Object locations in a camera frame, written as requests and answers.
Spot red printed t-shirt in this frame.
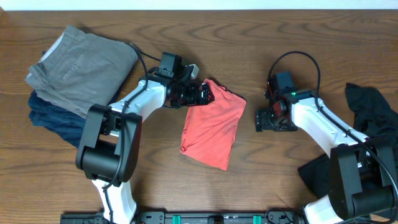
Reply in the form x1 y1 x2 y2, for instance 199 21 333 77
180 79 246 170

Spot black Sydrogen garment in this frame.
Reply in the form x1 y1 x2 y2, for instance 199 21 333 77
297 82 398 218

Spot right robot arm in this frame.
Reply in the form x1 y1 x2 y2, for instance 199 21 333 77
255 90 397 223

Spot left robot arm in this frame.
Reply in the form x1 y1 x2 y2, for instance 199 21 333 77
75 77 211 223

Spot folded grey trousers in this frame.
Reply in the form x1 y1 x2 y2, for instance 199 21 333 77
25 26 138 118

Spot folded navy blue garment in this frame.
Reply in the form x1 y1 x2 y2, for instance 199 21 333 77
27 51 123 149

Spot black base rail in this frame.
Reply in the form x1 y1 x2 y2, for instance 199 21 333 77
60 209 307 224

